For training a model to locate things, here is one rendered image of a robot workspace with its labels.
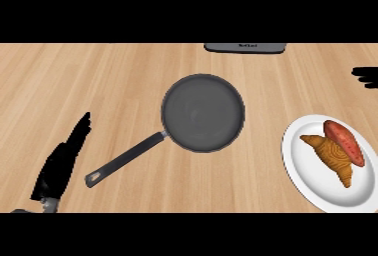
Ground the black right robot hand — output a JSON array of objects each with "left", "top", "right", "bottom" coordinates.
[{"left": 351, "top": 66, "right": 378, "bottom": 90}]

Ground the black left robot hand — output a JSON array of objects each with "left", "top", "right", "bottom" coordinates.
[{"left": 30, "top": 111, "right": 94, "bottom": 202}]

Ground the reddish sweet potato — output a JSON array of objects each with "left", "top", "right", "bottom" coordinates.
[{"left": 323, "top": 119, "right": 367, "bottom": 168}]

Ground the white plate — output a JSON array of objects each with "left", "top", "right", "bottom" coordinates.
[{"left": 281, "top": 114, "right": 378, "bottom": 214}]

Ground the dark grey frying pan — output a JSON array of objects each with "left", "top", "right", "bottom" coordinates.
[{"left": 85, "top": 73, "right": 247, "bottom": 189}]

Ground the brown croissant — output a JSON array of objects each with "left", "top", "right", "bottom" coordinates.
[{"left": 299, "top": 134, "right": 355, "bottom": 189}]

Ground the dark grey appliance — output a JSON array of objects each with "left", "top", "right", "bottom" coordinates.
[{"left": 203, "top": 43, "right": 289, "bottom": 55}]

